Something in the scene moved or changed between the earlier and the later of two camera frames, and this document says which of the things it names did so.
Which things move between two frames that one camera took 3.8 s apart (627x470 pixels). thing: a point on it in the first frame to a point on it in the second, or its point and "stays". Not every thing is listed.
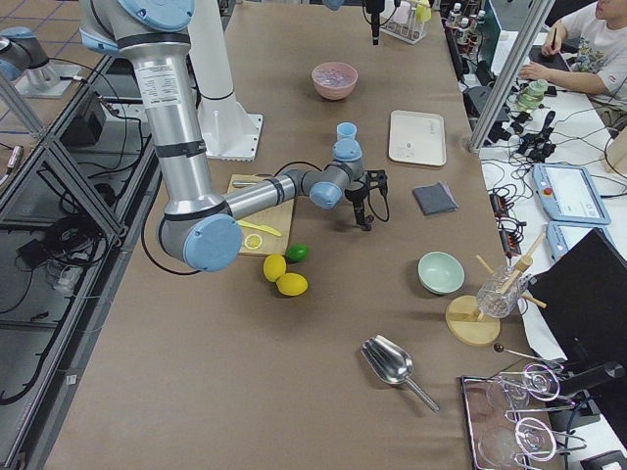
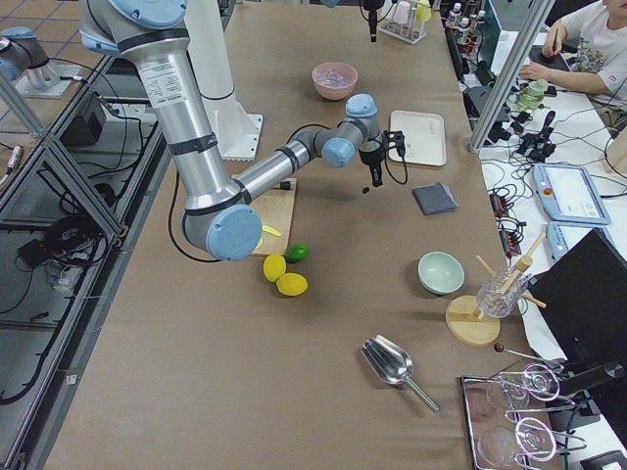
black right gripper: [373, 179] to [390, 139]
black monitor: [585, 292] stays
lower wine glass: [500, 444] stays
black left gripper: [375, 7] stays
